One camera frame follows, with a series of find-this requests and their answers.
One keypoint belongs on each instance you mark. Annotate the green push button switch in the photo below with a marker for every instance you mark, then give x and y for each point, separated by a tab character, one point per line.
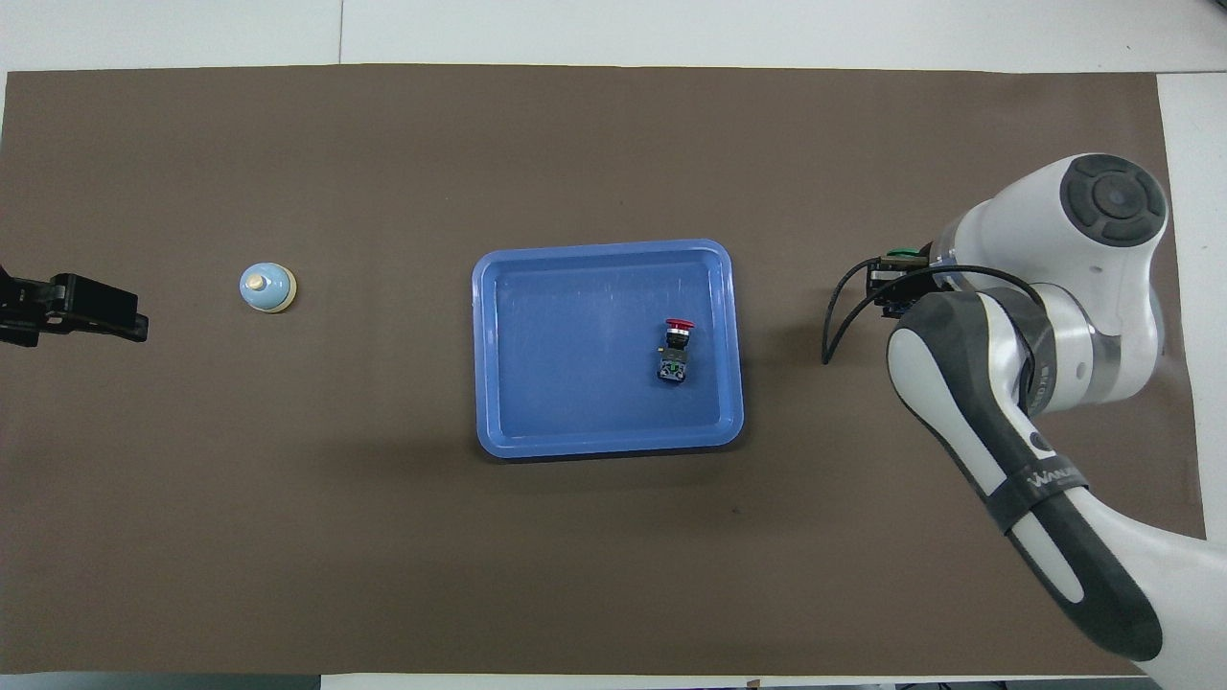
903	255

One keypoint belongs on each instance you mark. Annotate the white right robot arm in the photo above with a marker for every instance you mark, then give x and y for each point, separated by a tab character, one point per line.
1102	316

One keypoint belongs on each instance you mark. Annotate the blue plastic tray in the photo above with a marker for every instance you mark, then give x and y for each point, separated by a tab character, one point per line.
575	383

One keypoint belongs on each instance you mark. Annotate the brown table mat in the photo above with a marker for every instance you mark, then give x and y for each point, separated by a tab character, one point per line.
288	527

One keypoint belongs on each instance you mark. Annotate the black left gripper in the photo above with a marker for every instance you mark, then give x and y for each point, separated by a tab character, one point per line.
21	311

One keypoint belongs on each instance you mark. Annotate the red push button switch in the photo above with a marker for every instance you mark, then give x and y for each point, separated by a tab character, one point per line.
674	367

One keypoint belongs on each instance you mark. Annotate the light blue service bell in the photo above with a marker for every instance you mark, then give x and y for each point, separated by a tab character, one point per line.
266	287

